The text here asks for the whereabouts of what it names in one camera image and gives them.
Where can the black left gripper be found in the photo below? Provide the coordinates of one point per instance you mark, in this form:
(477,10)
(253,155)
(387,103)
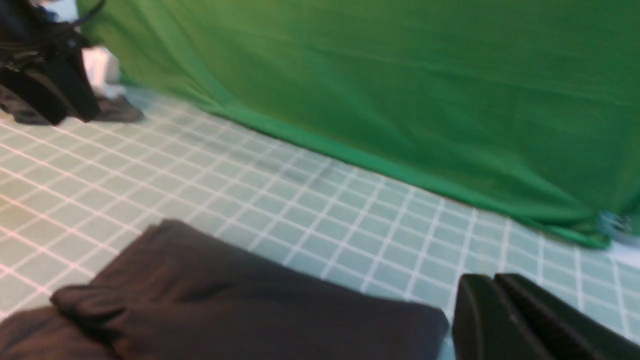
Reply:
(31,34)

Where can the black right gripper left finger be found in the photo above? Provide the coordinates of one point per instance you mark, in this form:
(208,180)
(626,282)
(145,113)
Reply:
(487,325)

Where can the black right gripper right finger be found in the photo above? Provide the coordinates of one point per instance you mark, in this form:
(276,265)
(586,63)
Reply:
(566,333)

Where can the dark gray long-sleeved shirt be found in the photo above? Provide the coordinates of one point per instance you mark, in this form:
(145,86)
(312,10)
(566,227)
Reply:
(178,294)

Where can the crumpled white garment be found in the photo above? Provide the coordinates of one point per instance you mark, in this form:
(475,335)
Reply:
(103,72)

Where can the crumpled dark gray garment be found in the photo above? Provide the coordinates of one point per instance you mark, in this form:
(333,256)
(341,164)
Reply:
(118,110)

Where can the teal grid tablecloth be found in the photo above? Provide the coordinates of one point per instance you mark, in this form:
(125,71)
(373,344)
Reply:
(74,196)

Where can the green backdrop cloth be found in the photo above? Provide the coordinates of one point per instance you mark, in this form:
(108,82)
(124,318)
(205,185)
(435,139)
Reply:
(528,108)

